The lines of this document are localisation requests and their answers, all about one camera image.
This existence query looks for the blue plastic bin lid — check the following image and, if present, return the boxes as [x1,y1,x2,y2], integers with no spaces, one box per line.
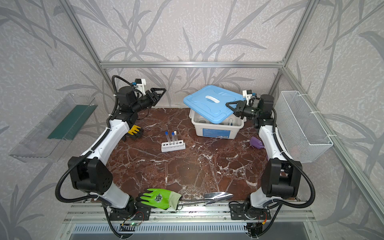
[183,85,244,124]

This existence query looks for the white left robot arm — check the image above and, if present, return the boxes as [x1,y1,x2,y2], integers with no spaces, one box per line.
[55,75,167,218]

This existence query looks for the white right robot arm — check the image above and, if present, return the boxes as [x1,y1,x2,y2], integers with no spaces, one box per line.
[226,95,316,220]

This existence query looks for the white plastic storage bin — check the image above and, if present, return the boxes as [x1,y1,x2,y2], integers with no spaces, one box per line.
[189,110,247,140]

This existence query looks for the purple pink plastic scoop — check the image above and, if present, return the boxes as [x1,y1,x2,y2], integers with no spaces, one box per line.
[250,137,265,149]

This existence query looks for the yellow black work glove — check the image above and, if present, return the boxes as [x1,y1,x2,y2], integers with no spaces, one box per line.
[126,125,144,140]

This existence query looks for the white test tube rack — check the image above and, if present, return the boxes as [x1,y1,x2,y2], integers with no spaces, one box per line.
[161,140,186,153]

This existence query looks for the silver metal trowel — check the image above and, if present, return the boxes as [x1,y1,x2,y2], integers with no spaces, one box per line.
[178,192,234,207]

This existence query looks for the green work glove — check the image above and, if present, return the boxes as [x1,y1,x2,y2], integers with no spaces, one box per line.
[136,188,182,210]

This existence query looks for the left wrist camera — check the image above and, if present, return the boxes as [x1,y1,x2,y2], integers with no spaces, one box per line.
[132,79,147,95]

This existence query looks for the white wire mesh basket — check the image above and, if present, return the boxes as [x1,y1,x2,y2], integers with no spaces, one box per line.
[275,91,333,163]

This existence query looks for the clear plastic wall shelf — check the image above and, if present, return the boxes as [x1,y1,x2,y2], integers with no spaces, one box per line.
[10,94,98,163]

